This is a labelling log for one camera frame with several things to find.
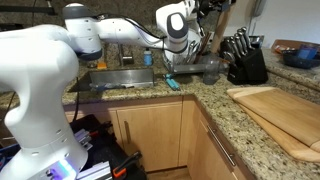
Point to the curved steel faucet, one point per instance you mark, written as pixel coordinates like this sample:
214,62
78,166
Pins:
126,58

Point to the black knife block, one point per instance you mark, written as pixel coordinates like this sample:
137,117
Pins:
250,68

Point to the black clamp red tip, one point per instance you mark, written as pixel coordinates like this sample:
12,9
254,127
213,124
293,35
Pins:
100,128

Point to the aluminium extrusion bar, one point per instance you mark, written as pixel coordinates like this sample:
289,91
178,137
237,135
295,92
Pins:
96,171

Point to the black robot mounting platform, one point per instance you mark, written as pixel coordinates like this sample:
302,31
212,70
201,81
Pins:
106,150

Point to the grey dish rack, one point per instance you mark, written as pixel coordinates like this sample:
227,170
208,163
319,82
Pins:
186,68

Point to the blue box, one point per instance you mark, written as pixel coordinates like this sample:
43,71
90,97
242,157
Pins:
306,52

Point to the dark wooden utensil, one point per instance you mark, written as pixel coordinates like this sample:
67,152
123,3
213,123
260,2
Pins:
205,43

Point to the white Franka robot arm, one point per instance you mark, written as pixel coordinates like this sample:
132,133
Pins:
33,83

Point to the steel spoon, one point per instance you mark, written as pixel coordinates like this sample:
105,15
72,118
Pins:
192,50

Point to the stainless steel sink basin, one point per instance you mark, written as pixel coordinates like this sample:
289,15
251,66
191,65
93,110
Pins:
123,77

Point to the clear grey cup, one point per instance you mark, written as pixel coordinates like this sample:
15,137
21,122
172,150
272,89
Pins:
211,71

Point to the large wooden cutting board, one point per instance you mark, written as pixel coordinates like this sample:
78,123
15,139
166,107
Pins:
286,110

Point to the orange sponge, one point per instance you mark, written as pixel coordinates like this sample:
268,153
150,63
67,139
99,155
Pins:
101,65

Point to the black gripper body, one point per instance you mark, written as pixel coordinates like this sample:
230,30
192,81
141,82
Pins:
209,4

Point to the blue soap dispenser bottle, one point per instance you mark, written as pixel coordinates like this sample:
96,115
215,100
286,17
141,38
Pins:
147,57

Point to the dark blue bowl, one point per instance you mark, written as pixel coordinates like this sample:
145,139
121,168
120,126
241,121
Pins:
301,62

